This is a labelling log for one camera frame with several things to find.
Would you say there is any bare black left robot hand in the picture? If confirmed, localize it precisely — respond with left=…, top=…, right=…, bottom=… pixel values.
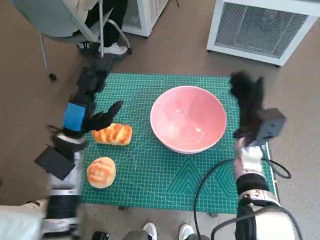
left=62, top=66, right=125, bottom=138

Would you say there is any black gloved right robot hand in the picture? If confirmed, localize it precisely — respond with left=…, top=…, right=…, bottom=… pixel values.
left=229, top=70, right=266, bottom=141

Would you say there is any long toy bread loaf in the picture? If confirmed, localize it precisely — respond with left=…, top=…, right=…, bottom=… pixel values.
left=91, top=122, right=133, bottom=146

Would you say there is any pink bowl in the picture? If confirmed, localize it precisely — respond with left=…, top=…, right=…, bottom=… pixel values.
left=149, top=85, right=228, bottom=155

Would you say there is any round toy bread bun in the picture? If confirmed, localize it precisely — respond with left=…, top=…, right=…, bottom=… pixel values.
left=86, top=156, right=117, bottom=189

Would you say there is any large white mesh-fronted machine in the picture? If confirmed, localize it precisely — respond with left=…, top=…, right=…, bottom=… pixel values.
left=206, top=0, right=320, bottom=68

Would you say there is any person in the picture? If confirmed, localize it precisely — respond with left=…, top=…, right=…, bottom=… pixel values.
left=74, top=0, right=129, bottom=55

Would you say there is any green cutting mat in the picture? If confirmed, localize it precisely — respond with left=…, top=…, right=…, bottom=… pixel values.
left=79, top=72, right=280, bottom=215

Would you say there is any grey office chair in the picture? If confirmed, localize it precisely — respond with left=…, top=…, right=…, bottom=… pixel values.
left=8, top=0, right=133, bottom=82

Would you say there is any white plastic bag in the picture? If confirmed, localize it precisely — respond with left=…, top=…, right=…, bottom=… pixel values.
left=0, top=198, right=50, bottom=240

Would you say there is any small black device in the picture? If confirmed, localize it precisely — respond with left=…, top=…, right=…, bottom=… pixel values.
left=91, top=230, right=111, bottom=240

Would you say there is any white mesh-sided cabinet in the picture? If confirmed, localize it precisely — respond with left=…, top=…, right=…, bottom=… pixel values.
left=122, top=0, right=170, bottom=38

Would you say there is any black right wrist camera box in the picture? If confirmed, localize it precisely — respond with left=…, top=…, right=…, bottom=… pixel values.
left=254, top=107, right=287, bottom=147

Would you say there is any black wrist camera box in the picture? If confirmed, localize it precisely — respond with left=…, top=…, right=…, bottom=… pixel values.
left=254, top=107, right=287, bottom=147
left=34, top=144, right=77, bottom=181

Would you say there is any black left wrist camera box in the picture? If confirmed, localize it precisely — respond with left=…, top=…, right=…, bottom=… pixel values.
left=34, top=144, right=77, bottom=181

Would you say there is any thin black cable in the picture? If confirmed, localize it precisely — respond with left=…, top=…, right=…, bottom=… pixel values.
left=193, top=159, right=238, bottom=240

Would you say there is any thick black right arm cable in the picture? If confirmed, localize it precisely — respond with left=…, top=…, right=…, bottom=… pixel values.
left=211, top=206, right=305, bottom=240

